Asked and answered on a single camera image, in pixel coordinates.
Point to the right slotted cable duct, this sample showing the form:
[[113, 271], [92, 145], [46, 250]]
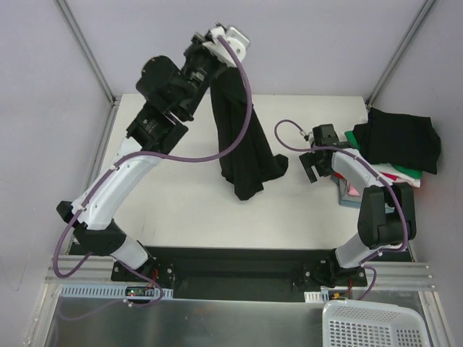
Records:
[[316, 297]]

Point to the aluminium frame post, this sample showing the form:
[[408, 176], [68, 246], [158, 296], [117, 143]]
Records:
[[71, 22], [408, 38]]

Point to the magenta t-shirt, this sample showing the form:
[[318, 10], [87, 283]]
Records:
[[390, 176]]

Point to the white t-shirt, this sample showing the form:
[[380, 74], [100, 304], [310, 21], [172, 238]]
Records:
[[403, 177]]

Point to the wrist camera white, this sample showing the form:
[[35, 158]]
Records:
[[236, 40], [309, 137]]

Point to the left aluminium frame post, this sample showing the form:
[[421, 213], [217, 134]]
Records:
[[71, 22]]

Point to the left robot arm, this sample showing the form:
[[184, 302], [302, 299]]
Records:
[[172, 95]]

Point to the pink t-shirt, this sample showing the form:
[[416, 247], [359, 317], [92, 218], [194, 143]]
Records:
[[351, 191]]

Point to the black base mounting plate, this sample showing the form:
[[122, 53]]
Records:
[[241, 290]]

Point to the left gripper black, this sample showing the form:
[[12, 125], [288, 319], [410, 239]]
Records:
[[204, 58]]

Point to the slotted cable duct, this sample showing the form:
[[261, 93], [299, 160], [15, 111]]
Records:
[[94, 291], [316, 297]]

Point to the left slotted cable duct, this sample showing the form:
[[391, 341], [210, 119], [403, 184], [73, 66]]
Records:
[[94, 291]]

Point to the aluminium front rail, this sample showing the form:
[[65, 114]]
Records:
[[406, 276]]

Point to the right aluminium frame post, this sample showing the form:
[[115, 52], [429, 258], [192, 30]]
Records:
[[408, 38]]

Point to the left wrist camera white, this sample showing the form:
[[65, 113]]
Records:
[[236, 40]]

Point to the white plastic basket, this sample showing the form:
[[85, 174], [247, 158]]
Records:
[[364, 323]]

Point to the black printed t-shirt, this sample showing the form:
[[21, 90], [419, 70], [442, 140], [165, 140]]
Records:
[[252, 162]]

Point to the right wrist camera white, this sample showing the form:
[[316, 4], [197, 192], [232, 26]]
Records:
[[309, 137]]

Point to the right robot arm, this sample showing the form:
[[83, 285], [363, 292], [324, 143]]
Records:
[[386, 220]]

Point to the red t-shirt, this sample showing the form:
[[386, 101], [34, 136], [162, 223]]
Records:
[[338, 175]]

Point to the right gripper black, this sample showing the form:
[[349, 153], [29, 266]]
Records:
[[312, 159]]

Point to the black folded t-shirt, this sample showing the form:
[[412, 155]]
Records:
[[399, 139]]

